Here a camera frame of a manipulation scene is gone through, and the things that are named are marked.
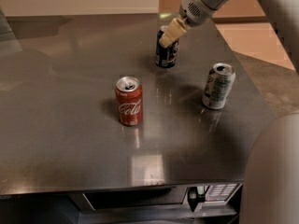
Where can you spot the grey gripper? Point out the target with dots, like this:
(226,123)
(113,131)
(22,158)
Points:
(196,12)

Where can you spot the blue pepsi can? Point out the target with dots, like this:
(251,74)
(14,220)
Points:
(165,57)

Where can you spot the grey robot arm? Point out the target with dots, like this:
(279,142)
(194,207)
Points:
(270,193)

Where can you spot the silver white soda can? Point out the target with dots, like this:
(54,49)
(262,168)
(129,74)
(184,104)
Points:
(220,80)

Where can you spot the red coca-cola can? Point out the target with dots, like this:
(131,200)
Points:
(129,98)

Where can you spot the microwave oven under table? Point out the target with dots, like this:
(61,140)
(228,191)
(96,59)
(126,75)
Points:
(194,196)

